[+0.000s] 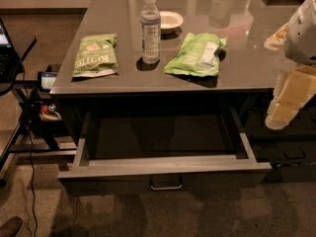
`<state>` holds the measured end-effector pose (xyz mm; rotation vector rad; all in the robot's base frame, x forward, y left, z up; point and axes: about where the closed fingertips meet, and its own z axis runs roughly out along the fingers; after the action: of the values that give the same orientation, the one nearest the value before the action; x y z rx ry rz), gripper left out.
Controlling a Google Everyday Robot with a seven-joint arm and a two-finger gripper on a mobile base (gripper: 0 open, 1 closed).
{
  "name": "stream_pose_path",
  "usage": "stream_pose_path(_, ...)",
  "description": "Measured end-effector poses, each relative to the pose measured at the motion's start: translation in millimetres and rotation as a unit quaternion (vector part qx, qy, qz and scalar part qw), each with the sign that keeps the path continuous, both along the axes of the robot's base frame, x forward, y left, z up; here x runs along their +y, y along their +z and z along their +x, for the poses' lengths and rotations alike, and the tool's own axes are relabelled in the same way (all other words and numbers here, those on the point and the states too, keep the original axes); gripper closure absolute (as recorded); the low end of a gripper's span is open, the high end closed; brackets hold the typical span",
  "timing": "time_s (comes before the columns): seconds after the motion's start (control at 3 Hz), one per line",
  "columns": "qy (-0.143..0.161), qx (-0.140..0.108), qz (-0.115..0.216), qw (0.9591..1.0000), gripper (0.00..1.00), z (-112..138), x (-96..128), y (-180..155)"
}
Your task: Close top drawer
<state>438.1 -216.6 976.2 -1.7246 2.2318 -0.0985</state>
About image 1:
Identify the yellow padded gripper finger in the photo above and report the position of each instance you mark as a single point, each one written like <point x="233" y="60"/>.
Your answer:
<point x="293" y="90"/>

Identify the grey top drawer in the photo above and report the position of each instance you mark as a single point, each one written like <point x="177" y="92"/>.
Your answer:
<point x="131" y="154"/>

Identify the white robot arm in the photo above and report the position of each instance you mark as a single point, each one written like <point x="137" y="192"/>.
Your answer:
<point x="300" y="40"/>

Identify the jar of snacks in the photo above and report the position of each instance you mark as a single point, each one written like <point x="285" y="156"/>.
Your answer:
<point x="276" y="41"/>

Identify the right green chip bag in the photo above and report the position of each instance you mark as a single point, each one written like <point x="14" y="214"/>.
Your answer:
<point x="198" y="56"/>

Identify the green chip bag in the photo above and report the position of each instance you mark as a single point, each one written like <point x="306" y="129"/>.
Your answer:
<point x="198" y="56"/>
<point x="96" y="56"/>

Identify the white bowl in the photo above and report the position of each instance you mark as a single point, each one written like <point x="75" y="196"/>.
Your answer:
<point x="170" y="21"/>

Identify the clear plastic water bottle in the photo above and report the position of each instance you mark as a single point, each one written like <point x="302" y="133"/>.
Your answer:
<point x="150" y="21"/>

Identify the left green chip bag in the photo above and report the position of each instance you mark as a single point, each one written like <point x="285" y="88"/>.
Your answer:
<point x="96" y="56"/>

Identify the small colourful items on stand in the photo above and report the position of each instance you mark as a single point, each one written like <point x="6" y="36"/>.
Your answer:
<point x="49" y="113"/>

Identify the black side stand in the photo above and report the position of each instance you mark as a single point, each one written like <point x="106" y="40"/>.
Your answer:
<point x="31" y="133"/>

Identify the black laptop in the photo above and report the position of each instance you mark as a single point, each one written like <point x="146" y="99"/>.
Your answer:
<point x="10" y="61"/>

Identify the brown shoe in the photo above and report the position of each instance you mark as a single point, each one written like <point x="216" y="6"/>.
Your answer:
<point x="12" y="227"/>

